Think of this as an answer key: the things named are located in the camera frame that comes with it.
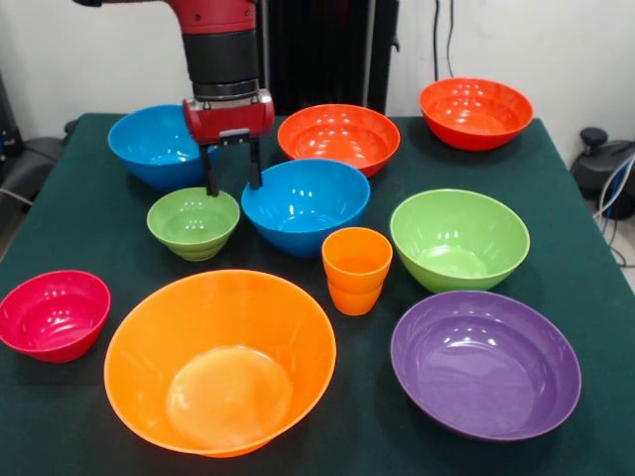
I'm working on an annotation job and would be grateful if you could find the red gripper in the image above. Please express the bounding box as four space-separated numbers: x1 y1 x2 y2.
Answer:
182 88 277 198

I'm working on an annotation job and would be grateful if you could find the small green plastic bowl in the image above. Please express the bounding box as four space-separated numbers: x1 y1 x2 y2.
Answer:
146 186 242 263

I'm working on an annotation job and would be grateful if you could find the blue plastic bowl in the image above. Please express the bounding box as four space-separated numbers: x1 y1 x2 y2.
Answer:
107 103 222 192
240 158 372 260

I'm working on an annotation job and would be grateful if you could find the red-orange plastic bowl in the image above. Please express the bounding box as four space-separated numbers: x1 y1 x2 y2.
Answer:
419 76 536 153
277 103 402 180

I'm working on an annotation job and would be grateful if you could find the orange plastic cup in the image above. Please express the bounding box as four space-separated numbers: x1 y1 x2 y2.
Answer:
326 280 384 316
320 226 394 295

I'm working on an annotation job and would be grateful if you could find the dark green table cloth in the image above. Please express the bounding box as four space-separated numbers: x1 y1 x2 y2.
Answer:
0 112 635 476

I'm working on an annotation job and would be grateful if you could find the large orange plastic bowl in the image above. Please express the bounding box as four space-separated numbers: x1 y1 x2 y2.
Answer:
103 269 338 459

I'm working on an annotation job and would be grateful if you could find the dark grey chair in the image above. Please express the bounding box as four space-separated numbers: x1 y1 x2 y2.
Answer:
0 136 65 199

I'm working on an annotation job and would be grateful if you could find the pink plastic bowl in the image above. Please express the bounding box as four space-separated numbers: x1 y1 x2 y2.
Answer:
0 269 112 364

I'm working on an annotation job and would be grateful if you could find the large green plastic bowl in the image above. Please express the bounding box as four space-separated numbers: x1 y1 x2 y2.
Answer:
389 187 532 295

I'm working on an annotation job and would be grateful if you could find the black equipment rack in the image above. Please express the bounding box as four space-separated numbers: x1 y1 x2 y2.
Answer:
0 73 24 184

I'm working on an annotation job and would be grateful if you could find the purple plastic bowl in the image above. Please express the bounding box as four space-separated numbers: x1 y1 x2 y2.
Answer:
390 290 582 442

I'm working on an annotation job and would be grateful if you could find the black office chair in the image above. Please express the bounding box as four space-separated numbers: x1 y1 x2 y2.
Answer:
570 127 635 220

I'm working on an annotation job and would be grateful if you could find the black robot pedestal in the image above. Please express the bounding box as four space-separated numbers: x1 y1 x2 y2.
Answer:
255 0 401 117

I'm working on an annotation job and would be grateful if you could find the grey cable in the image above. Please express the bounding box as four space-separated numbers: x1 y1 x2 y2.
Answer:
0 186 35 205

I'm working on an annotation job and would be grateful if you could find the black wall cable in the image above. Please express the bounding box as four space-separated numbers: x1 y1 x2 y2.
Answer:
433 0 443 83
445 0 456 78

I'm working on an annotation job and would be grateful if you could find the blue and white cable bundle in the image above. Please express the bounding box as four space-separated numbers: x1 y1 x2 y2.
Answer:
592 153 635 269

